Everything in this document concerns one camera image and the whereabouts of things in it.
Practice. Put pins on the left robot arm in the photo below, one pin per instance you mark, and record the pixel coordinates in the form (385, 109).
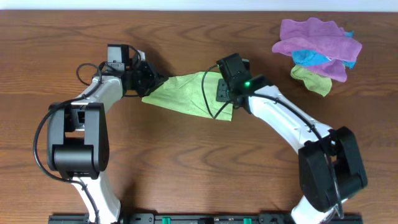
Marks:
(77, 135)

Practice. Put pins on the light green microfiber cloth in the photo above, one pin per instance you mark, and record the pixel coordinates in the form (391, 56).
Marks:
(193, 94)

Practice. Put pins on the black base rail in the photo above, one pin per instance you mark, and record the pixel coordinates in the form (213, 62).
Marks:
(149, 218)

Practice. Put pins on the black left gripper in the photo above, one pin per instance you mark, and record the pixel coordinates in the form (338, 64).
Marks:
(152, 78)

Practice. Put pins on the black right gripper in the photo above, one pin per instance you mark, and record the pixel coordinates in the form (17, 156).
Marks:
(221, 93)

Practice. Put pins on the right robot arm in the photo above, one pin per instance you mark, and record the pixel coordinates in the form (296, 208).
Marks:
(330, 166)

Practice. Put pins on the blue microfiber cloth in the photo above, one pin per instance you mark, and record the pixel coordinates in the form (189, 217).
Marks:
(308, 58)

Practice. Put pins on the purple microfiber cloth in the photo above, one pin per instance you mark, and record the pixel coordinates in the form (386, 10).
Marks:
(325, 38)

